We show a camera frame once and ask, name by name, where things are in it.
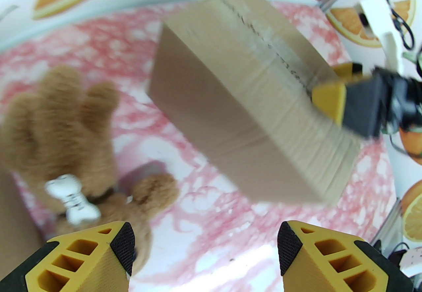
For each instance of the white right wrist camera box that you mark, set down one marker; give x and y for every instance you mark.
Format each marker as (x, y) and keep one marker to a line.
(379, 14)

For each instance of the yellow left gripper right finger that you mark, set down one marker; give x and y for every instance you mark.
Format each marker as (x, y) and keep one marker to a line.
(329, 271)

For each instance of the brown teddy bear plush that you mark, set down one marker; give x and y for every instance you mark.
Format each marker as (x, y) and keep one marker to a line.
(59, 126)

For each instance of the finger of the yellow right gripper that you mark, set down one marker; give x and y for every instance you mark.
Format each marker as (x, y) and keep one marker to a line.
(346, 72)
(328, 101)

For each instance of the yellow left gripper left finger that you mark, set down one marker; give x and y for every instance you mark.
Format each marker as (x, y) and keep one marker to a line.
(82, 267)

